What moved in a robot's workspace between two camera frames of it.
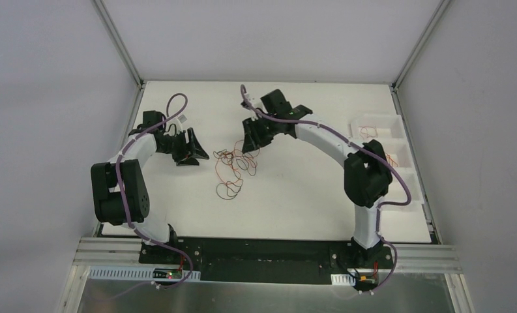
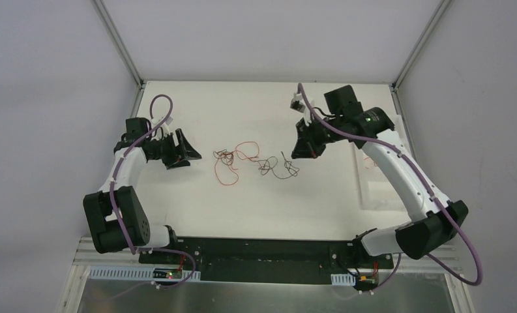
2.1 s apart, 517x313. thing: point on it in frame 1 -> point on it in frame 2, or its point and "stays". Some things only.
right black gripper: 261,131 -> 310,137
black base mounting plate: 272,260 stays
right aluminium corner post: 419,44 stays
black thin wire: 229,190 -> 268,163
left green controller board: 167,273 stays
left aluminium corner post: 111,27 stays
